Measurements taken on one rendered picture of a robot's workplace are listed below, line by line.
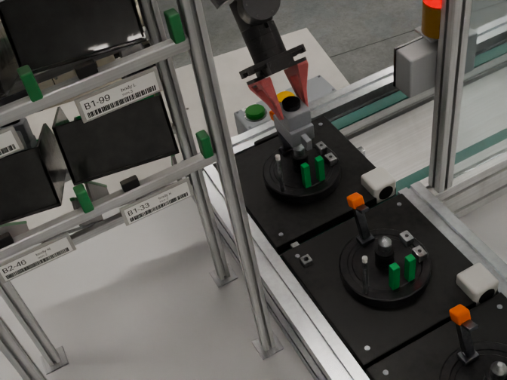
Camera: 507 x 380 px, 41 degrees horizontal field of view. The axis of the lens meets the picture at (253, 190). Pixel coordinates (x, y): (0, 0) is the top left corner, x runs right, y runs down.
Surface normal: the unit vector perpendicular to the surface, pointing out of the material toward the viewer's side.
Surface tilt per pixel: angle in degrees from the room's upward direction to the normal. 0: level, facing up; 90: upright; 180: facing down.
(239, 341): 0
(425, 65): 90
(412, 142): 0
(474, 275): 0
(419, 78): 90
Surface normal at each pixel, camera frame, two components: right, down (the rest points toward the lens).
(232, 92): -0.14, -0.68
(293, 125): 0.47, 0.61
